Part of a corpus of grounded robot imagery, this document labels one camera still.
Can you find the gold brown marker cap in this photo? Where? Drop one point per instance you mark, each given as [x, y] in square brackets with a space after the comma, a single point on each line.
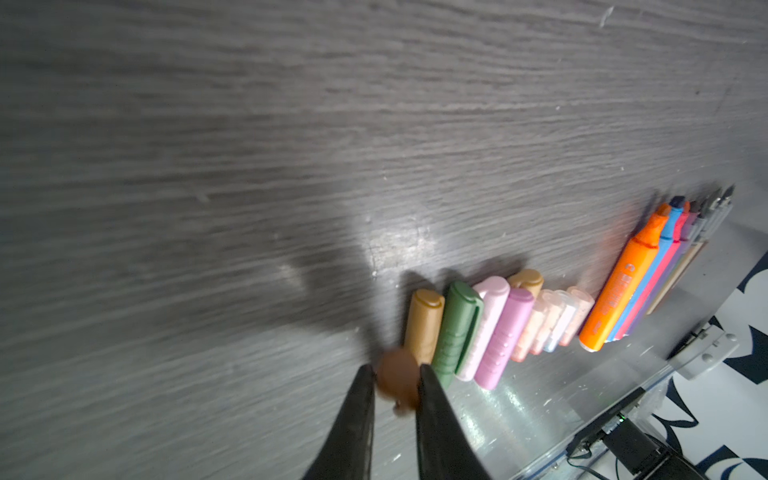
[424, 324]

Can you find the light pink cap brown marker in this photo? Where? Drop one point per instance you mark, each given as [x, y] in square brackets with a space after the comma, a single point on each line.
[723, 208]

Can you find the pink red highlighter pen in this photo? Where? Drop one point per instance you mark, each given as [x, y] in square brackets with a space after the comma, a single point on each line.
[670, 233]

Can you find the pink cap green marker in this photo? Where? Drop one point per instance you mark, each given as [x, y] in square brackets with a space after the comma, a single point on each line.
[706, 214]

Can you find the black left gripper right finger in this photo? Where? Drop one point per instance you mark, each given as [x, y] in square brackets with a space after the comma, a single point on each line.
[443, 450]

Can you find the clear blue pen cap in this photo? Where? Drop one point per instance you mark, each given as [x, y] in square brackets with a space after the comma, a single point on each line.
[570, 307]

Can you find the clear pink pen cap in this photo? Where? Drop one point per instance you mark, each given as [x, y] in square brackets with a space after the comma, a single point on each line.
[554, 308]

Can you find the clear orange pen cap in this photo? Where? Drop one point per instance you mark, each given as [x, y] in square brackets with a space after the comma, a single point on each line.
[585, 303]

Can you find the gold pen cap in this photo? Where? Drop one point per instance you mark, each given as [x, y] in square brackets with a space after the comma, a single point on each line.
[530, 280]

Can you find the blue highlighter pen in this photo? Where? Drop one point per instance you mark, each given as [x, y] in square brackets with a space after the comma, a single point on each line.
[677, 205]

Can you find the dark brown marker cap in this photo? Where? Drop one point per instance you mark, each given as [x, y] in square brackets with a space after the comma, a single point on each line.
[397, 381]

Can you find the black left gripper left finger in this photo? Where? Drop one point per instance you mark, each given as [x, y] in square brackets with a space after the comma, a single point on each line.
[347, 450]

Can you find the gold cap beige marker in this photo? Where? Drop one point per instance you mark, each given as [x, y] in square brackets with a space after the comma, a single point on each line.
[672, 267]

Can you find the purple highlighter pen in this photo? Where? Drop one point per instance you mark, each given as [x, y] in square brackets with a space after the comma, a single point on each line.
[667, 253]

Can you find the orange highlighter pen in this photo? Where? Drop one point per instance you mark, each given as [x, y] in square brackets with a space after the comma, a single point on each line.
[630, 269]

